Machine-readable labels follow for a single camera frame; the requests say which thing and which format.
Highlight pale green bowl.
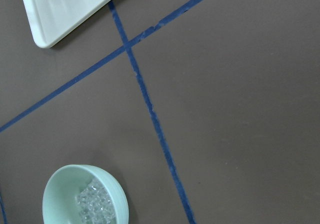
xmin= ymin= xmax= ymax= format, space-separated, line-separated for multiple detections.
xmin=42 ymin=164 xmax=129 ymax=224

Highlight ice cubes in bowl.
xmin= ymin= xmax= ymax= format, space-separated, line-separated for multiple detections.
xmin=76 ymin=178 xmax=116 ymax=224

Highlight cream bear tray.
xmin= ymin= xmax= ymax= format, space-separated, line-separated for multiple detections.
xmin=23 ymin=0 xmax=111 ymax=49

